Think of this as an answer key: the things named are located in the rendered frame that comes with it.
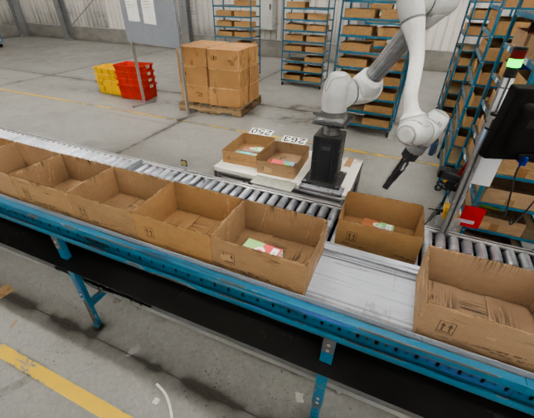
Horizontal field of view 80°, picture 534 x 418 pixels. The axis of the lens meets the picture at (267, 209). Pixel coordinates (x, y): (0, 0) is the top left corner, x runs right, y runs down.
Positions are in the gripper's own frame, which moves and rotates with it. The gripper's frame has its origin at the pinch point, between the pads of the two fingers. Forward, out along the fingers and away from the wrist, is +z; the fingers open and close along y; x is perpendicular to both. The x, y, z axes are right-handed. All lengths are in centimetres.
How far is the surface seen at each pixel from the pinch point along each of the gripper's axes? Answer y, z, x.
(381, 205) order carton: 1.0, 13.8, -4.6
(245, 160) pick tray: 33, 55, 87
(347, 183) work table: 38, 34, 15
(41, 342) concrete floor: -105, 156, 130
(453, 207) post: 6.9, -2.1, -35.5
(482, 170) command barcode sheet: 10.9, -23.9, -34.0
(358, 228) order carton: -28.3, 14.4, 3.5
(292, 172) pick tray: 28, 41, 51
